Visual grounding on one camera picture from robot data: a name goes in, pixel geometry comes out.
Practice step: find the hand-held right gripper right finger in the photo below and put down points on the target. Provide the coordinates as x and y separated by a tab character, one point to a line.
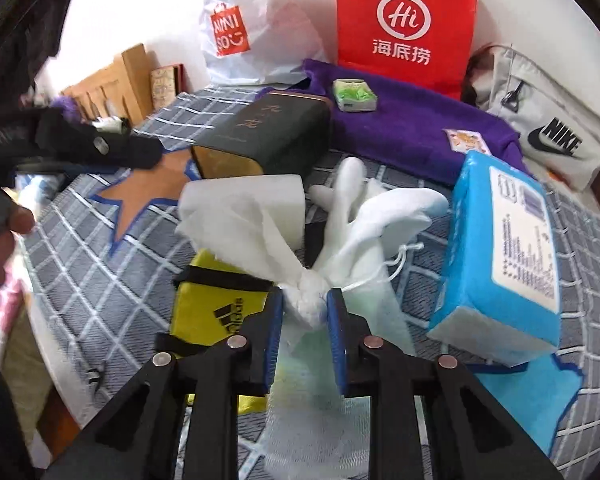
337	345

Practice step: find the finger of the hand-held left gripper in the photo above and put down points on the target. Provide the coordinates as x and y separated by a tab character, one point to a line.
100	145

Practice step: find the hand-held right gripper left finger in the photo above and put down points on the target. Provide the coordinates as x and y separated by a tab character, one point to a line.
275	340

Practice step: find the white cloth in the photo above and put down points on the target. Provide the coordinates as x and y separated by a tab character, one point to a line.
250	245

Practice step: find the white foam block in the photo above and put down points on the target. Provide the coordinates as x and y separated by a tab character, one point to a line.
280	195

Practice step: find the blue tissue pack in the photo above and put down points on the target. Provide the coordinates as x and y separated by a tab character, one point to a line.
480	260

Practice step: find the person's left hand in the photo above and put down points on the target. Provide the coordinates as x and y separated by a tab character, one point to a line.
21	221

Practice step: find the white spotted plush toy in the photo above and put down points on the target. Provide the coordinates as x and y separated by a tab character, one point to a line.
110	124

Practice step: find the purple plush toy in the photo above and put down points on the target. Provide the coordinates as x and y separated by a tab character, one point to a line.
64	107

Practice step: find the patterned flat box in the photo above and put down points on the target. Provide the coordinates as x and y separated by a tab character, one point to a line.
166	87

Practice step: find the black rectangular box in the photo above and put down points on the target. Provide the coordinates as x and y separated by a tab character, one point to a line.
270	130

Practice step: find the white plastic shopping bag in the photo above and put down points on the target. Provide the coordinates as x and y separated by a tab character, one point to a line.
260	10

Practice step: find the purple cloth tray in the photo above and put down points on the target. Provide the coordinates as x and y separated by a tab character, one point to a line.
405	125

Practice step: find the small picture card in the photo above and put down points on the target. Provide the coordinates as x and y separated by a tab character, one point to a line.
465	140

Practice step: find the small green tissue pack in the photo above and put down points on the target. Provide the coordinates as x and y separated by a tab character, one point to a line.
355	95

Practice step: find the grey waist bag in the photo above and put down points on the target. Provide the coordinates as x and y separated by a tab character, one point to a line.
545	100

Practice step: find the red paper bag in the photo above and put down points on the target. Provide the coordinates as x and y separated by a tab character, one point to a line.
405	25

